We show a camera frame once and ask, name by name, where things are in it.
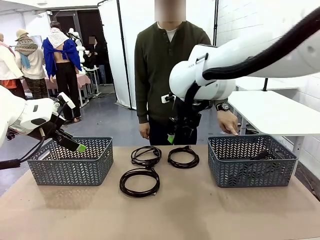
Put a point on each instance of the person's left hand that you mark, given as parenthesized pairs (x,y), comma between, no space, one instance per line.
(227,120)

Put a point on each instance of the black wristwatch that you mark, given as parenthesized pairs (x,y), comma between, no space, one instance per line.
(223,106)

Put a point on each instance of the white humanoid robot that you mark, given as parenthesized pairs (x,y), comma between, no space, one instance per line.
(78,45)

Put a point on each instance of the mannequin with cream jacket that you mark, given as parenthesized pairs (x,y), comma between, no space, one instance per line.
(7,65)

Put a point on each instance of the mannequin with patterned scarf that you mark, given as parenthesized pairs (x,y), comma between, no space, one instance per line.
(32,62)

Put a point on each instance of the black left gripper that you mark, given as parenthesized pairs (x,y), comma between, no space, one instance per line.
(50,131)

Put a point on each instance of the person in green sweater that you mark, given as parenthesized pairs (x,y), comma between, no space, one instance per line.
(155,75)

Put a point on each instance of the mannequin with blue shirt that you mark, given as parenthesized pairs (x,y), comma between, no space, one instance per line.
(53,52)

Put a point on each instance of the background person in black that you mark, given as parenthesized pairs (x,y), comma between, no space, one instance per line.
(98,55)

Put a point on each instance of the table with pink cloth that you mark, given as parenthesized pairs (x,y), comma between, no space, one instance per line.
(82,80)

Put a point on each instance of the black tripod pole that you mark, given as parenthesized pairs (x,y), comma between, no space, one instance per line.
(265,85)

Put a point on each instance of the person's right hand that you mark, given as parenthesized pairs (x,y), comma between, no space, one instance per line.
(145,130)

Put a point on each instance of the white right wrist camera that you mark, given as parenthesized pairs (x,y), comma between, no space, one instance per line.
(167,98)

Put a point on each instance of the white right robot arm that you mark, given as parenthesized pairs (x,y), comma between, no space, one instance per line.
(250,55)

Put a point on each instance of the white backdrop screen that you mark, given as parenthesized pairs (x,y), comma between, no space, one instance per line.
(111,50)
(200,15)

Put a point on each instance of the black backdrop stand pole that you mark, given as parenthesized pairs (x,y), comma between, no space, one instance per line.
(215,22)
(124,50)

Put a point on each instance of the small white-legged desk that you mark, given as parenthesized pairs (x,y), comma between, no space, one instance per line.
(93,68)

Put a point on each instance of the grey plastic lattice basket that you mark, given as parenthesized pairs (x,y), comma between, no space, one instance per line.
(75,165)
(250,172)

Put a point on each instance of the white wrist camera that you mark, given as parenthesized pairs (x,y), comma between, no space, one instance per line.
(167,98)
(67,100)

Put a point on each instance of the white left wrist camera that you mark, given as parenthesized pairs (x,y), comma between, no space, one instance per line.
(67,100)

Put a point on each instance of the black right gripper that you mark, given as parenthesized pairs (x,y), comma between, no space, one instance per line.
(187,117)

